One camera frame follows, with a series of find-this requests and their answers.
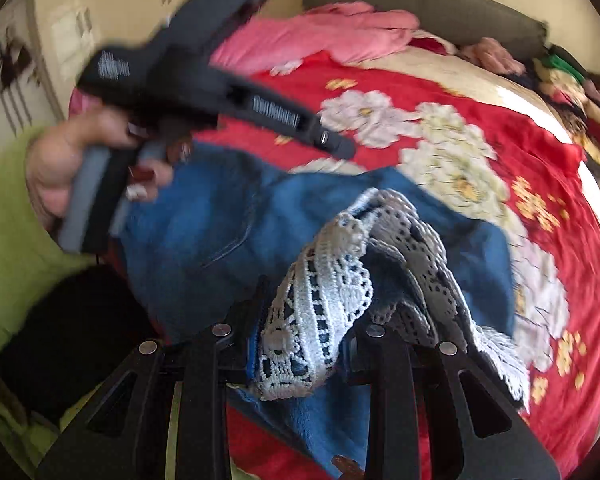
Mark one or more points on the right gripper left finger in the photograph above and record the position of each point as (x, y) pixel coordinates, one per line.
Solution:
(222, 354)

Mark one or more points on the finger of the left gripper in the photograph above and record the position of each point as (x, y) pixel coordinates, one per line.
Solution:
(330, 141)

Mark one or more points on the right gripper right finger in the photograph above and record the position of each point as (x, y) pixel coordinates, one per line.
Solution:
(380, 358)

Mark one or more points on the blue denim lace-trimmed pants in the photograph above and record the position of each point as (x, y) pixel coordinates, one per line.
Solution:
(336, 248)

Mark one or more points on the left hand red nails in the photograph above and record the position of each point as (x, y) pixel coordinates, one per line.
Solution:
(56, 157)

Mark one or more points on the red floral bedspread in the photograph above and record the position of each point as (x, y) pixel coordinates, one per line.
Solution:
(488, 163)

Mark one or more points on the pink rolled duvet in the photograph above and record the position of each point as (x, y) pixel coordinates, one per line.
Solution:
(349, 32)

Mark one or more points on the white door with bags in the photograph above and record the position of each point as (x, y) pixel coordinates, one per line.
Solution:
(26, 96)

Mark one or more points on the grey upholstered headboard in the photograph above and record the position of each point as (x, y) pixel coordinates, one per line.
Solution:
(464, 22)

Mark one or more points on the pink fluffy garment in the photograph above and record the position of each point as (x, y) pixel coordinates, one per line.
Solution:
(490, 55)

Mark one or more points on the stack of folded clothes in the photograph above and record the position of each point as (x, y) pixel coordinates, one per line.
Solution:
(572, 92)

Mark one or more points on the cream wardrobe with handles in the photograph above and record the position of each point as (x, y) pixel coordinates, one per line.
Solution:
(72, 30)

